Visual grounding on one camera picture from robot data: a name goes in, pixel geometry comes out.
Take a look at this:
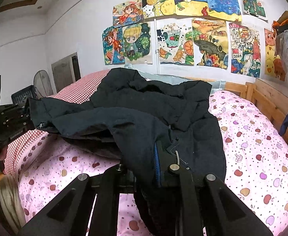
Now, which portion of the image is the grey standing fan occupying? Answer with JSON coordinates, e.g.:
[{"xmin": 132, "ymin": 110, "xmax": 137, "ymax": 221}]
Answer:
[{"xmin": 33, "ymin": 70, "xmax": 53, "ymax": 99}]

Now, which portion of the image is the pink apple-print bedsheet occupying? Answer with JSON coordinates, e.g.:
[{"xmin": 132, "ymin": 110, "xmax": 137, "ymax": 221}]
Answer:
[{"xmin": 5, "ymin": 91, "xmax": 288, "ymax": 235}]

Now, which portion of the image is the landscape cliff drawing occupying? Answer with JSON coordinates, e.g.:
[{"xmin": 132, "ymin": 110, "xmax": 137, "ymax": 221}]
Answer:
[{"xmin": 191, "ymin": 18, "xmax": 228, "ymax": 69}]

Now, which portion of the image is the black plastic crate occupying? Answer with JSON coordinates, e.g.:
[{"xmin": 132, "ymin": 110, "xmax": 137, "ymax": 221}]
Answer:
[{"xmin": 11, "ymin": 85, "xmax": 38, "ymax": 107}]

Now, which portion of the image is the yellow bear drawing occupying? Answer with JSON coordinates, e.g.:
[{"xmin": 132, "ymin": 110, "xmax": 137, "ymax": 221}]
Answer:
[{"xmin": 264, "ymin": 29, "xmax": 286, "ymax": 82}]

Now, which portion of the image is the orange plush toy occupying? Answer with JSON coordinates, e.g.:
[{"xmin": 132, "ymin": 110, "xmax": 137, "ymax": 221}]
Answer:
[{"xmin": 272, "ymin": 11, "xmax": 288, "ymax": 37}]

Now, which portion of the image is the moon night drawing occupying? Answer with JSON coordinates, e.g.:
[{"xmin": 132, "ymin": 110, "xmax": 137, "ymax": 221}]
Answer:
[{"xmin": 142, "ymin": 0, "xmax": 176, "ymax": 19}]

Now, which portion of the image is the fruit drink drawing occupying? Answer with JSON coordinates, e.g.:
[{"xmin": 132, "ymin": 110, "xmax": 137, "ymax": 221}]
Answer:
[{"xmin": 156, "ymin": 18, "xmax": 194, "ymax": 66}]

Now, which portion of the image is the red checkered quilt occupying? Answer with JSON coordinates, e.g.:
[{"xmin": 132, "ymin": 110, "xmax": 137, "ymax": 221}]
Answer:
[{"xmin": 4, "ymin": 69, "xmax": 109, "ymax": 177}]

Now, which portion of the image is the blond boy drawing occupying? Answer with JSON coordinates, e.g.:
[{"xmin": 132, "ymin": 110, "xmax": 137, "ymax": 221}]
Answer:
[{"xmin": 123, "ymin": 22, "xmax": 152, "ymax": 65}]

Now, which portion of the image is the wooden bed frame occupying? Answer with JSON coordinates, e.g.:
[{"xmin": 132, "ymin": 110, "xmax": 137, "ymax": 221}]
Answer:
[{"xmin": 183, "ymin": 77, "xmax": 288, "ymax": 153}]

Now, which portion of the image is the anime girl swimming drawing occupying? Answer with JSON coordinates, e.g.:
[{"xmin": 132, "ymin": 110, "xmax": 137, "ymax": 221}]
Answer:
[{"xmin": 102, "ymin": 26, "xmax": 125, "ymax": 65}]

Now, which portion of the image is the black large jacket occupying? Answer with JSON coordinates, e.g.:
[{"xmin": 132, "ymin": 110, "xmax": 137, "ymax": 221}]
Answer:
[{"xmin": 40, "ymin": 68, "xmax": 226, "ymax": 235}]

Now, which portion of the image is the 2024 dragon drawing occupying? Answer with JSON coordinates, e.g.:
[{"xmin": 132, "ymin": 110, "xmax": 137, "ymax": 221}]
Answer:
[{"xmin": 229, "ymin": 23, "xmax": 261, "ymax": 78}]

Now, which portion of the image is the grey wall door panel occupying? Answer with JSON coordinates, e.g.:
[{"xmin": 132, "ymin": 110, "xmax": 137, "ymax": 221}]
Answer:
[{"xmin": 51, "ymin": 53, "xmax": 81, "ymax": 93}]

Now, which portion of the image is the reclining girl drawing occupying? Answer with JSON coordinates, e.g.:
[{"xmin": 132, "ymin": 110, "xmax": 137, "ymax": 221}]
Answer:
[{"xmin": 112, "ymin": 0, "xmax": 144, "ymax": 28}]

